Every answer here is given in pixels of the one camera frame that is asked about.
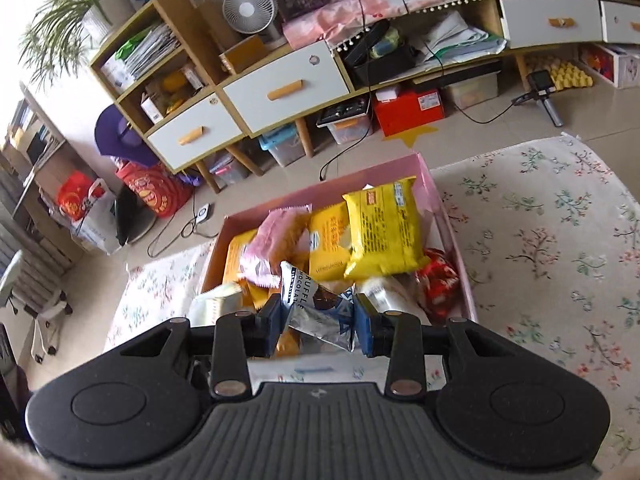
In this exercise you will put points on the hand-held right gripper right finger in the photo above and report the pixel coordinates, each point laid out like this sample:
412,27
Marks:
367,325

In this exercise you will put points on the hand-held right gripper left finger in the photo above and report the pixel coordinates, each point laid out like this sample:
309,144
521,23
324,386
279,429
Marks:
270,325

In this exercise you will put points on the gold bar snack packet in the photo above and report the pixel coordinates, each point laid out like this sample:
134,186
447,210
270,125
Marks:
260,297

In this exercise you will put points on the dark silver chocolate packet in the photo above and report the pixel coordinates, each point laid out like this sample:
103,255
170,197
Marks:
310,320

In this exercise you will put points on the white printed snack packet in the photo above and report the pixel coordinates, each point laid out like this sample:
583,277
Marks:
395,295

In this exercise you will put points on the red snack packet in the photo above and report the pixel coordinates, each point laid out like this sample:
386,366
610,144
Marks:
440,280

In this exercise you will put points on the pink puffed rice packet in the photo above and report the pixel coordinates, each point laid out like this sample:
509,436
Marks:
275,235

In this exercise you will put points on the yellow black-text snack packet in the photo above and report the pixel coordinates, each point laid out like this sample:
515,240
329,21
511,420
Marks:
385,230

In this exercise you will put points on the pink cardboard box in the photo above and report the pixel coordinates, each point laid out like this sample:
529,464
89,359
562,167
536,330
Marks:
445,220

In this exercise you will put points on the small white device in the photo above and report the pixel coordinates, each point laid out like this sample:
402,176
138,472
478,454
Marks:
202,213

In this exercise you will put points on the small clear plastic bin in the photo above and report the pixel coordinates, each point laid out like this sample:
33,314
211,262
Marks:
227,170

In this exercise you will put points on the black flat panel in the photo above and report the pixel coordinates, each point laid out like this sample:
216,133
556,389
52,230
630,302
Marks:
132,215

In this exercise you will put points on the blue lid plastic bin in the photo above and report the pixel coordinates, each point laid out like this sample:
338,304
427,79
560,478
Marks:
282,147

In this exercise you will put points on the red gift bag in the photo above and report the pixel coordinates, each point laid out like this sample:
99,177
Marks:
152,190

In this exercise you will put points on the floral tablecloth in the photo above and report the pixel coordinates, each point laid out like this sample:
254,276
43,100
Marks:
540,240

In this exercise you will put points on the bin with black lid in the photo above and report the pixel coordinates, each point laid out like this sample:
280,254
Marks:
345,122

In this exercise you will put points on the white drawer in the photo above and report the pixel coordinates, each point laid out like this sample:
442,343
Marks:
525,30
622,25
210,120
320,75

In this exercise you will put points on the red cardboard box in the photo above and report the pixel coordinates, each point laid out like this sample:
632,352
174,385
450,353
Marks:
407,115

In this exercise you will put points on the white red shopping bag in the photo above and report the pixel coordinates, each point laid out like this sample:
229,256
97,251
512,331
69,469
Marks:
85,210

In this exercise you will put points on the white office chair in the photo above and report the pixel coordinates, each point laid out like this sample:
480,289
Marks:
45,310

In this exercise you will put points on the purple hat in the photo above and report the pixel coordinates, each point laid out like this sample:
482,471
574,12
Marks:
120,135

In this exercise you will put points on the small white box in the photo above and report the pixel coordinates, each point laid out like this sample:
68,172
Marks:
152,107

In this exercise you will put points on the wooden shelf cabinet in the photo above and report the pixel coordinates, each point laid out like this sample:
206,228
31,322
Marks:
210,77

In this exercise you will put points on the clear storage bin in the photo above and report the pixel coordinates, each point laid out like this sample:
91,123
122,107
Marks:
472,92

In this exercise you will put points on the black storage box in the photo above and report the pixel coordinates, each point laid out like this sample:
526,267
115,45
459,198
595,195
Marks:
385,67

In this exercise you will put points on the orange cardboard box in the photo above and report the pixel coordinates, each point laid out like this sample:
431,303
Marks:
242,55

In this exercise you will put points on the loose paper pile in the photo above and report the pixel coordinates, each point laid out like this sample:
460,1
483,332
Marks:
460,40

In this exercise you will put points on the cluttered wooden desk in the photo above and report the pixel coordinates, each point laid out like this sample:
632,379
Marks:
30,145

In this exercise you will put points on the stacked paper folders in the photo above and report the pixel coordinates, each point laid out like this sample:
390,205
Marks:
150,50

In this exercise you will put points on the white desk fan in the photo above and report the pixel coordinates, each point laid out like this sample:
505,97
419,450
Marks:
250,10

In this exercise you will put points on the yellow egg tray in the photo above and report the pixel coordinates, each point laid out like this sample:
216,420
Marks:
560,74

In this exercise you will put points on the white red toy box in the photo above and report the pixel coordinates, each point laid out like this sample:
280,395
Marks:
612,67

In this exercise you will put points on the potted green plant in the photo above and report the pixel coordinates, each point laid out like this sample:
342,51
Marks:
65,15

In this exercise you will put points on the black camera on tripod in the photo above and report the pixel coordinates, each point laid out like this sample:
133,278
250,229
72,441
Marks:
540,85

